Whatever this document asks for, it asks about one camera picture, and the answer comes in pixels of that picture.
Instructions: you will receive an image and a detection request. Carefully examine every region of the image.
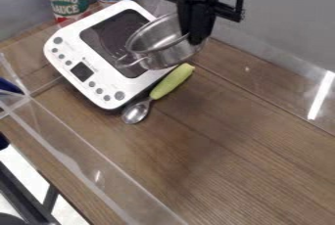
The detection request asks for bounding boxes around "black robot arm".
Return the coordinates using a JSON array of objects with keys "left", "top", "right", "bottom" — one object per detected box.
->
[{"left": 166, "top": 0, "right": 245, "bottom": 45}]

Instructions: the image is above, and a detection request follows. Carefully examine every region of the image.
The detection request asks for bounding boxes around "silver steel pot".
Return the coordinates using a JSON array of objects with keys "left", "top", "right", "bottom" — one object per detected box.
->
[{"left": 115, "top": 13, "right": 205, "bottom": 70}]

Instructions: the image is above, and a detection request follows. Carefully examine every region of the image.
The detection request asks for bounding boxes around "white and black stove top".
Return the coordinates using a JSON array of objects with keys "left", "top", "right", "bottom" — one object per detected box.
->
[{"left": 43, "top": 0, "right": 170, "bottom": 111}]

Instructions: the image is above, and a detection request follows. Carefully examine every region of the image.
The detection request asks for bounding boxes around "clear acrylic barrier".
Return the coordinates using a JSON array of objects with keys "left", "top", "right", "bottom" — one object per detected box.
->
[{"left": 0, "top": 53, "right": 189, "bottom": 225}]

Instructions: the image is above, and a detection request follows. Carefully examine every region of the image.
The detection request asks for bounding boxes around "green handled metal spoon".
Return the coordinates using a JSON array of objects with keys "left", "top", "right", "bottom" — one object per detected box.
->
[{"left": 122, "top": 63, "right": 195, "bottom": 124}]

